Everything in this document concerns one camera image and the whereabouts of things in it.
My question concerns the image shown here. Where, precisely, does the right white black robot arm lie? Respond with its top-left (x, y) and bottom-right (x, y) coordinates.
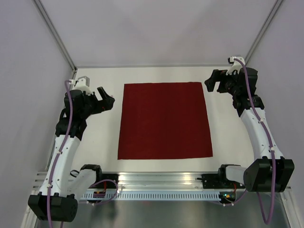
top-left (205, 67), bottom-right (295, 192)

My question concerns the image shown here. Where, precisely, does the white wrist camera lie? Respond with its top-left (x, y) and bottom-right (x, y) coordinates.
top-left (69, 76), bottom-right (93, 95)
top-left (226, 56), bottom-right (245, 76)

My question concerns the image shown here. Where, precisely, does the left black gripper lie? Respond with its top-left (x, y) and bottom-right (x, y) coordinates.
top-left (80, 87), bottom-right (114, 119)

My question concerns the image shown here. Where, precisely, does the left aluminium frame post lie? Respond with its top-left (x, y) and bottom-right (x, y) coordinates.
top-left (32, 0), bottom-right (77, 72)

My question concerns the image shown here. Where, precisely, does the dark red cloth napkin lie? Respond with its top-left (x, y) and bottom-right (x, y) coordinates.
top-left (118, 82), bottom-right (213, 160)

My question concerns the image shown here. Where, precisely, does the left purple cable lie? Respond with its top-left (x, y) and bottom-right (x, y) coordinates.
top-left (47, 80), bottom-right (74, 228)

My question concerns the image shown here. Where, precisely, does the aluminium mounting rail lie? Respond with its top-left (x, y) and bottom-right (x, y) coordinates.
top-left (33, 171), bottom-right (292, 191)

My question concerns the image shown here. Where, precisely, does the right aluminium frame post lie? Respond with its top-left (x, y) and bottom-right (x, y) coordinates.
top-left (245, 0), bottom-right (285, 63)

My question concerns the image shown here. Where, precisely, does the aluminium frame post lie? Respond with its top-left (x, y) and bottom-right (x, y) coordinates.
top-left (32, 0), bottom-right (77, 72)
top-left (245, 0), bottom-right (285, 63)

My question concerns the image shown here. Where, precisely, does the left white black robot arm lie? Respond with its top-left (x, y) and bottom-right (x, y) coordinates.
top-left (28, 87), bottom-right (115, 225)

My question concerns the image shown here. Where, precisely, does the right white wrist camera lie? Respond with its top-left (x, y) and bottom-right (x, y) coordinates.
top-left (226, 56), bottom-right (245, 76)

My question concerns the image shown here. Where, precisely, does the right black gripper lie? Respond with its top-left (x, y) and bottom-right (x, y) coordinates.
top-left (205, 68), bottom-right (241, 96)

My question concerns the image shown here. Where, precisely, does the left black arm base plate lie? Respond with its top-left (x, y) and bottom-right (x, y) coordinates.
top-left (96, 173), bottom-right (119, 190)

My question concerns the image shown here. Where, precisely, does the white slotted cable duct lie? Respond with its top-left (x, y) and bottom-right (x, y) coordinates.
top-left (81, 190), bottom-right (220, 201)

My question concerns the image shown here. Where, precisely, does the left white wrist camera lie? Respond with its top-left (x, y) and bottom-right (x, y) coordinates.
top-left (69, 76), bottom-right (93, 95)

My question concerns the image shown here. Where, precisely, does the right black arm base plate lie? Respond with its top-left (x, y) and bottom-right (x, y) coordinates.
top-left (196, 173), bottom-right (245, 190)

